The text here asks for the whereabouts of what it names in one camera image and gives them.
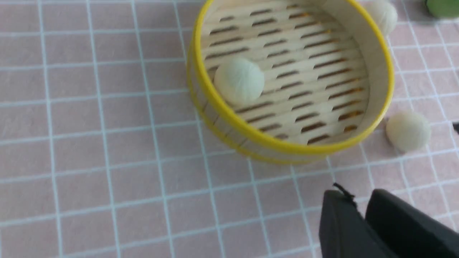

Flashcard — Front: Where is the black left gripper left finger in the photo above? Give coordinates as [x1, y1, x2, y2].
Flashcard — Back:
[319, 183, 398, 258]

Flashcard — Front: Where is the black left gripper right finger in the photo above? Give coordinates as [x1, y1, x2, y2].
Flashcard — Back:
[365, 189, 459, 258]

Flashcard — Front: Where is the white steamed bun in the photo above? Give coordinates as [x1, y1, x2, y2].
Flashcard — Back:
[385, 110, 431, 153]
[214, 58, 265, 106]
[364, 0, 398, 36]

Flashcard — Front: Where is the yellow rimmed bamboo steamer tray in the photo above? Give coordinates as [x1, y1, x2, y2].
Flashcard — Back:
[187, 0, 394, 164]

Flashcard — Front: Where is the green fruit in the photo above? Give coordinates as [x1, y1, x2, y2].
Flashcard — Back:
[426, 0, 459, 19]

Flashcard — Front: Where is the pink grid tablecloth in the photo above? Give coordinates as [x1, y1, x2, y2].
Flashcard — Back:
[0, 0, 458, 258]

